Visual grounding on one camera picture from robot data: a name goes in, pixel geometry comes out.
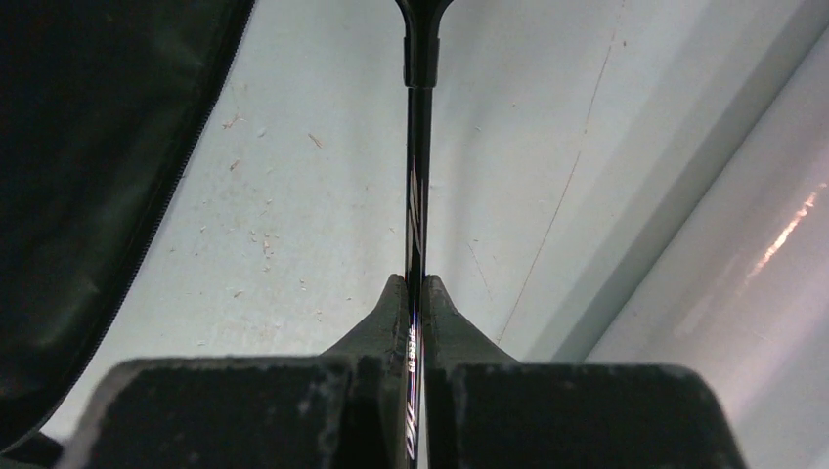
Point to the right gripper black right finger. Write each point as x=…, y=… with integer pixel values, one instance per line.
x=485, y=409

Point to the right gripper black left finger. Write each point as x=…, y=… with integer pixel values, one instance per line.
x=340, y=409

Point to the white shuttlecock tube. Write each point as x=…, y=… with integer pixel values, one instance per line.
x=740, y=295

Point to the black racket bag crossway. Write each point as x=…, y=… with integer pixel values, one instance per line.
x=102, y=105

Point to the badminton racket black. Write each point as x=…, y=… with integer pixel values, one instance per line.
x=422, y=21

